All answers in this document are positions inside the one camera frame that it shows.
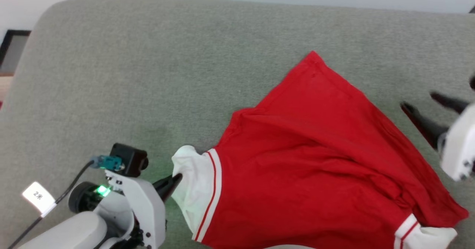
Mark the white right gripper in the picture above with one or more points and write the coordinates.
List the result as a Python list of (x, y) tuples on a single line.
[(460, 148)]

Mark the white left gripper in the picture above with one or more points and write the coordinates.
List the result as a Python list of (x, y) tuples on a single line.
[(143, 212)]

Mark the red garment with white trim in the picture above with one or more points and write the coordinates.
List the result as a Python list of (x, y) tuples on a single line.
[(315, 160)]

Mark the black framed panel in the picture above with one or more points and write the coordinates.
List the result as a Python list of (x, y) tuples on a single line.
[(16, 52)]

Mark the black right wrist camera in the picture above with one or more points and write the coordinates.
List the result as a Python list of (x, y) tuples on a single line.
[(472, 82)]

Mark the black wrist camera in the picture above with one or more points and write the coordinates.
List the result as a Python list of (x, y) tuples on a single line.
[(472, 82), (128, 160)]

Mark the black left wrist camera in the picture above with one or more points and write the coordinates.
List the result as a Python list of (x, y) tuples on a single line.
[(128, 160)]

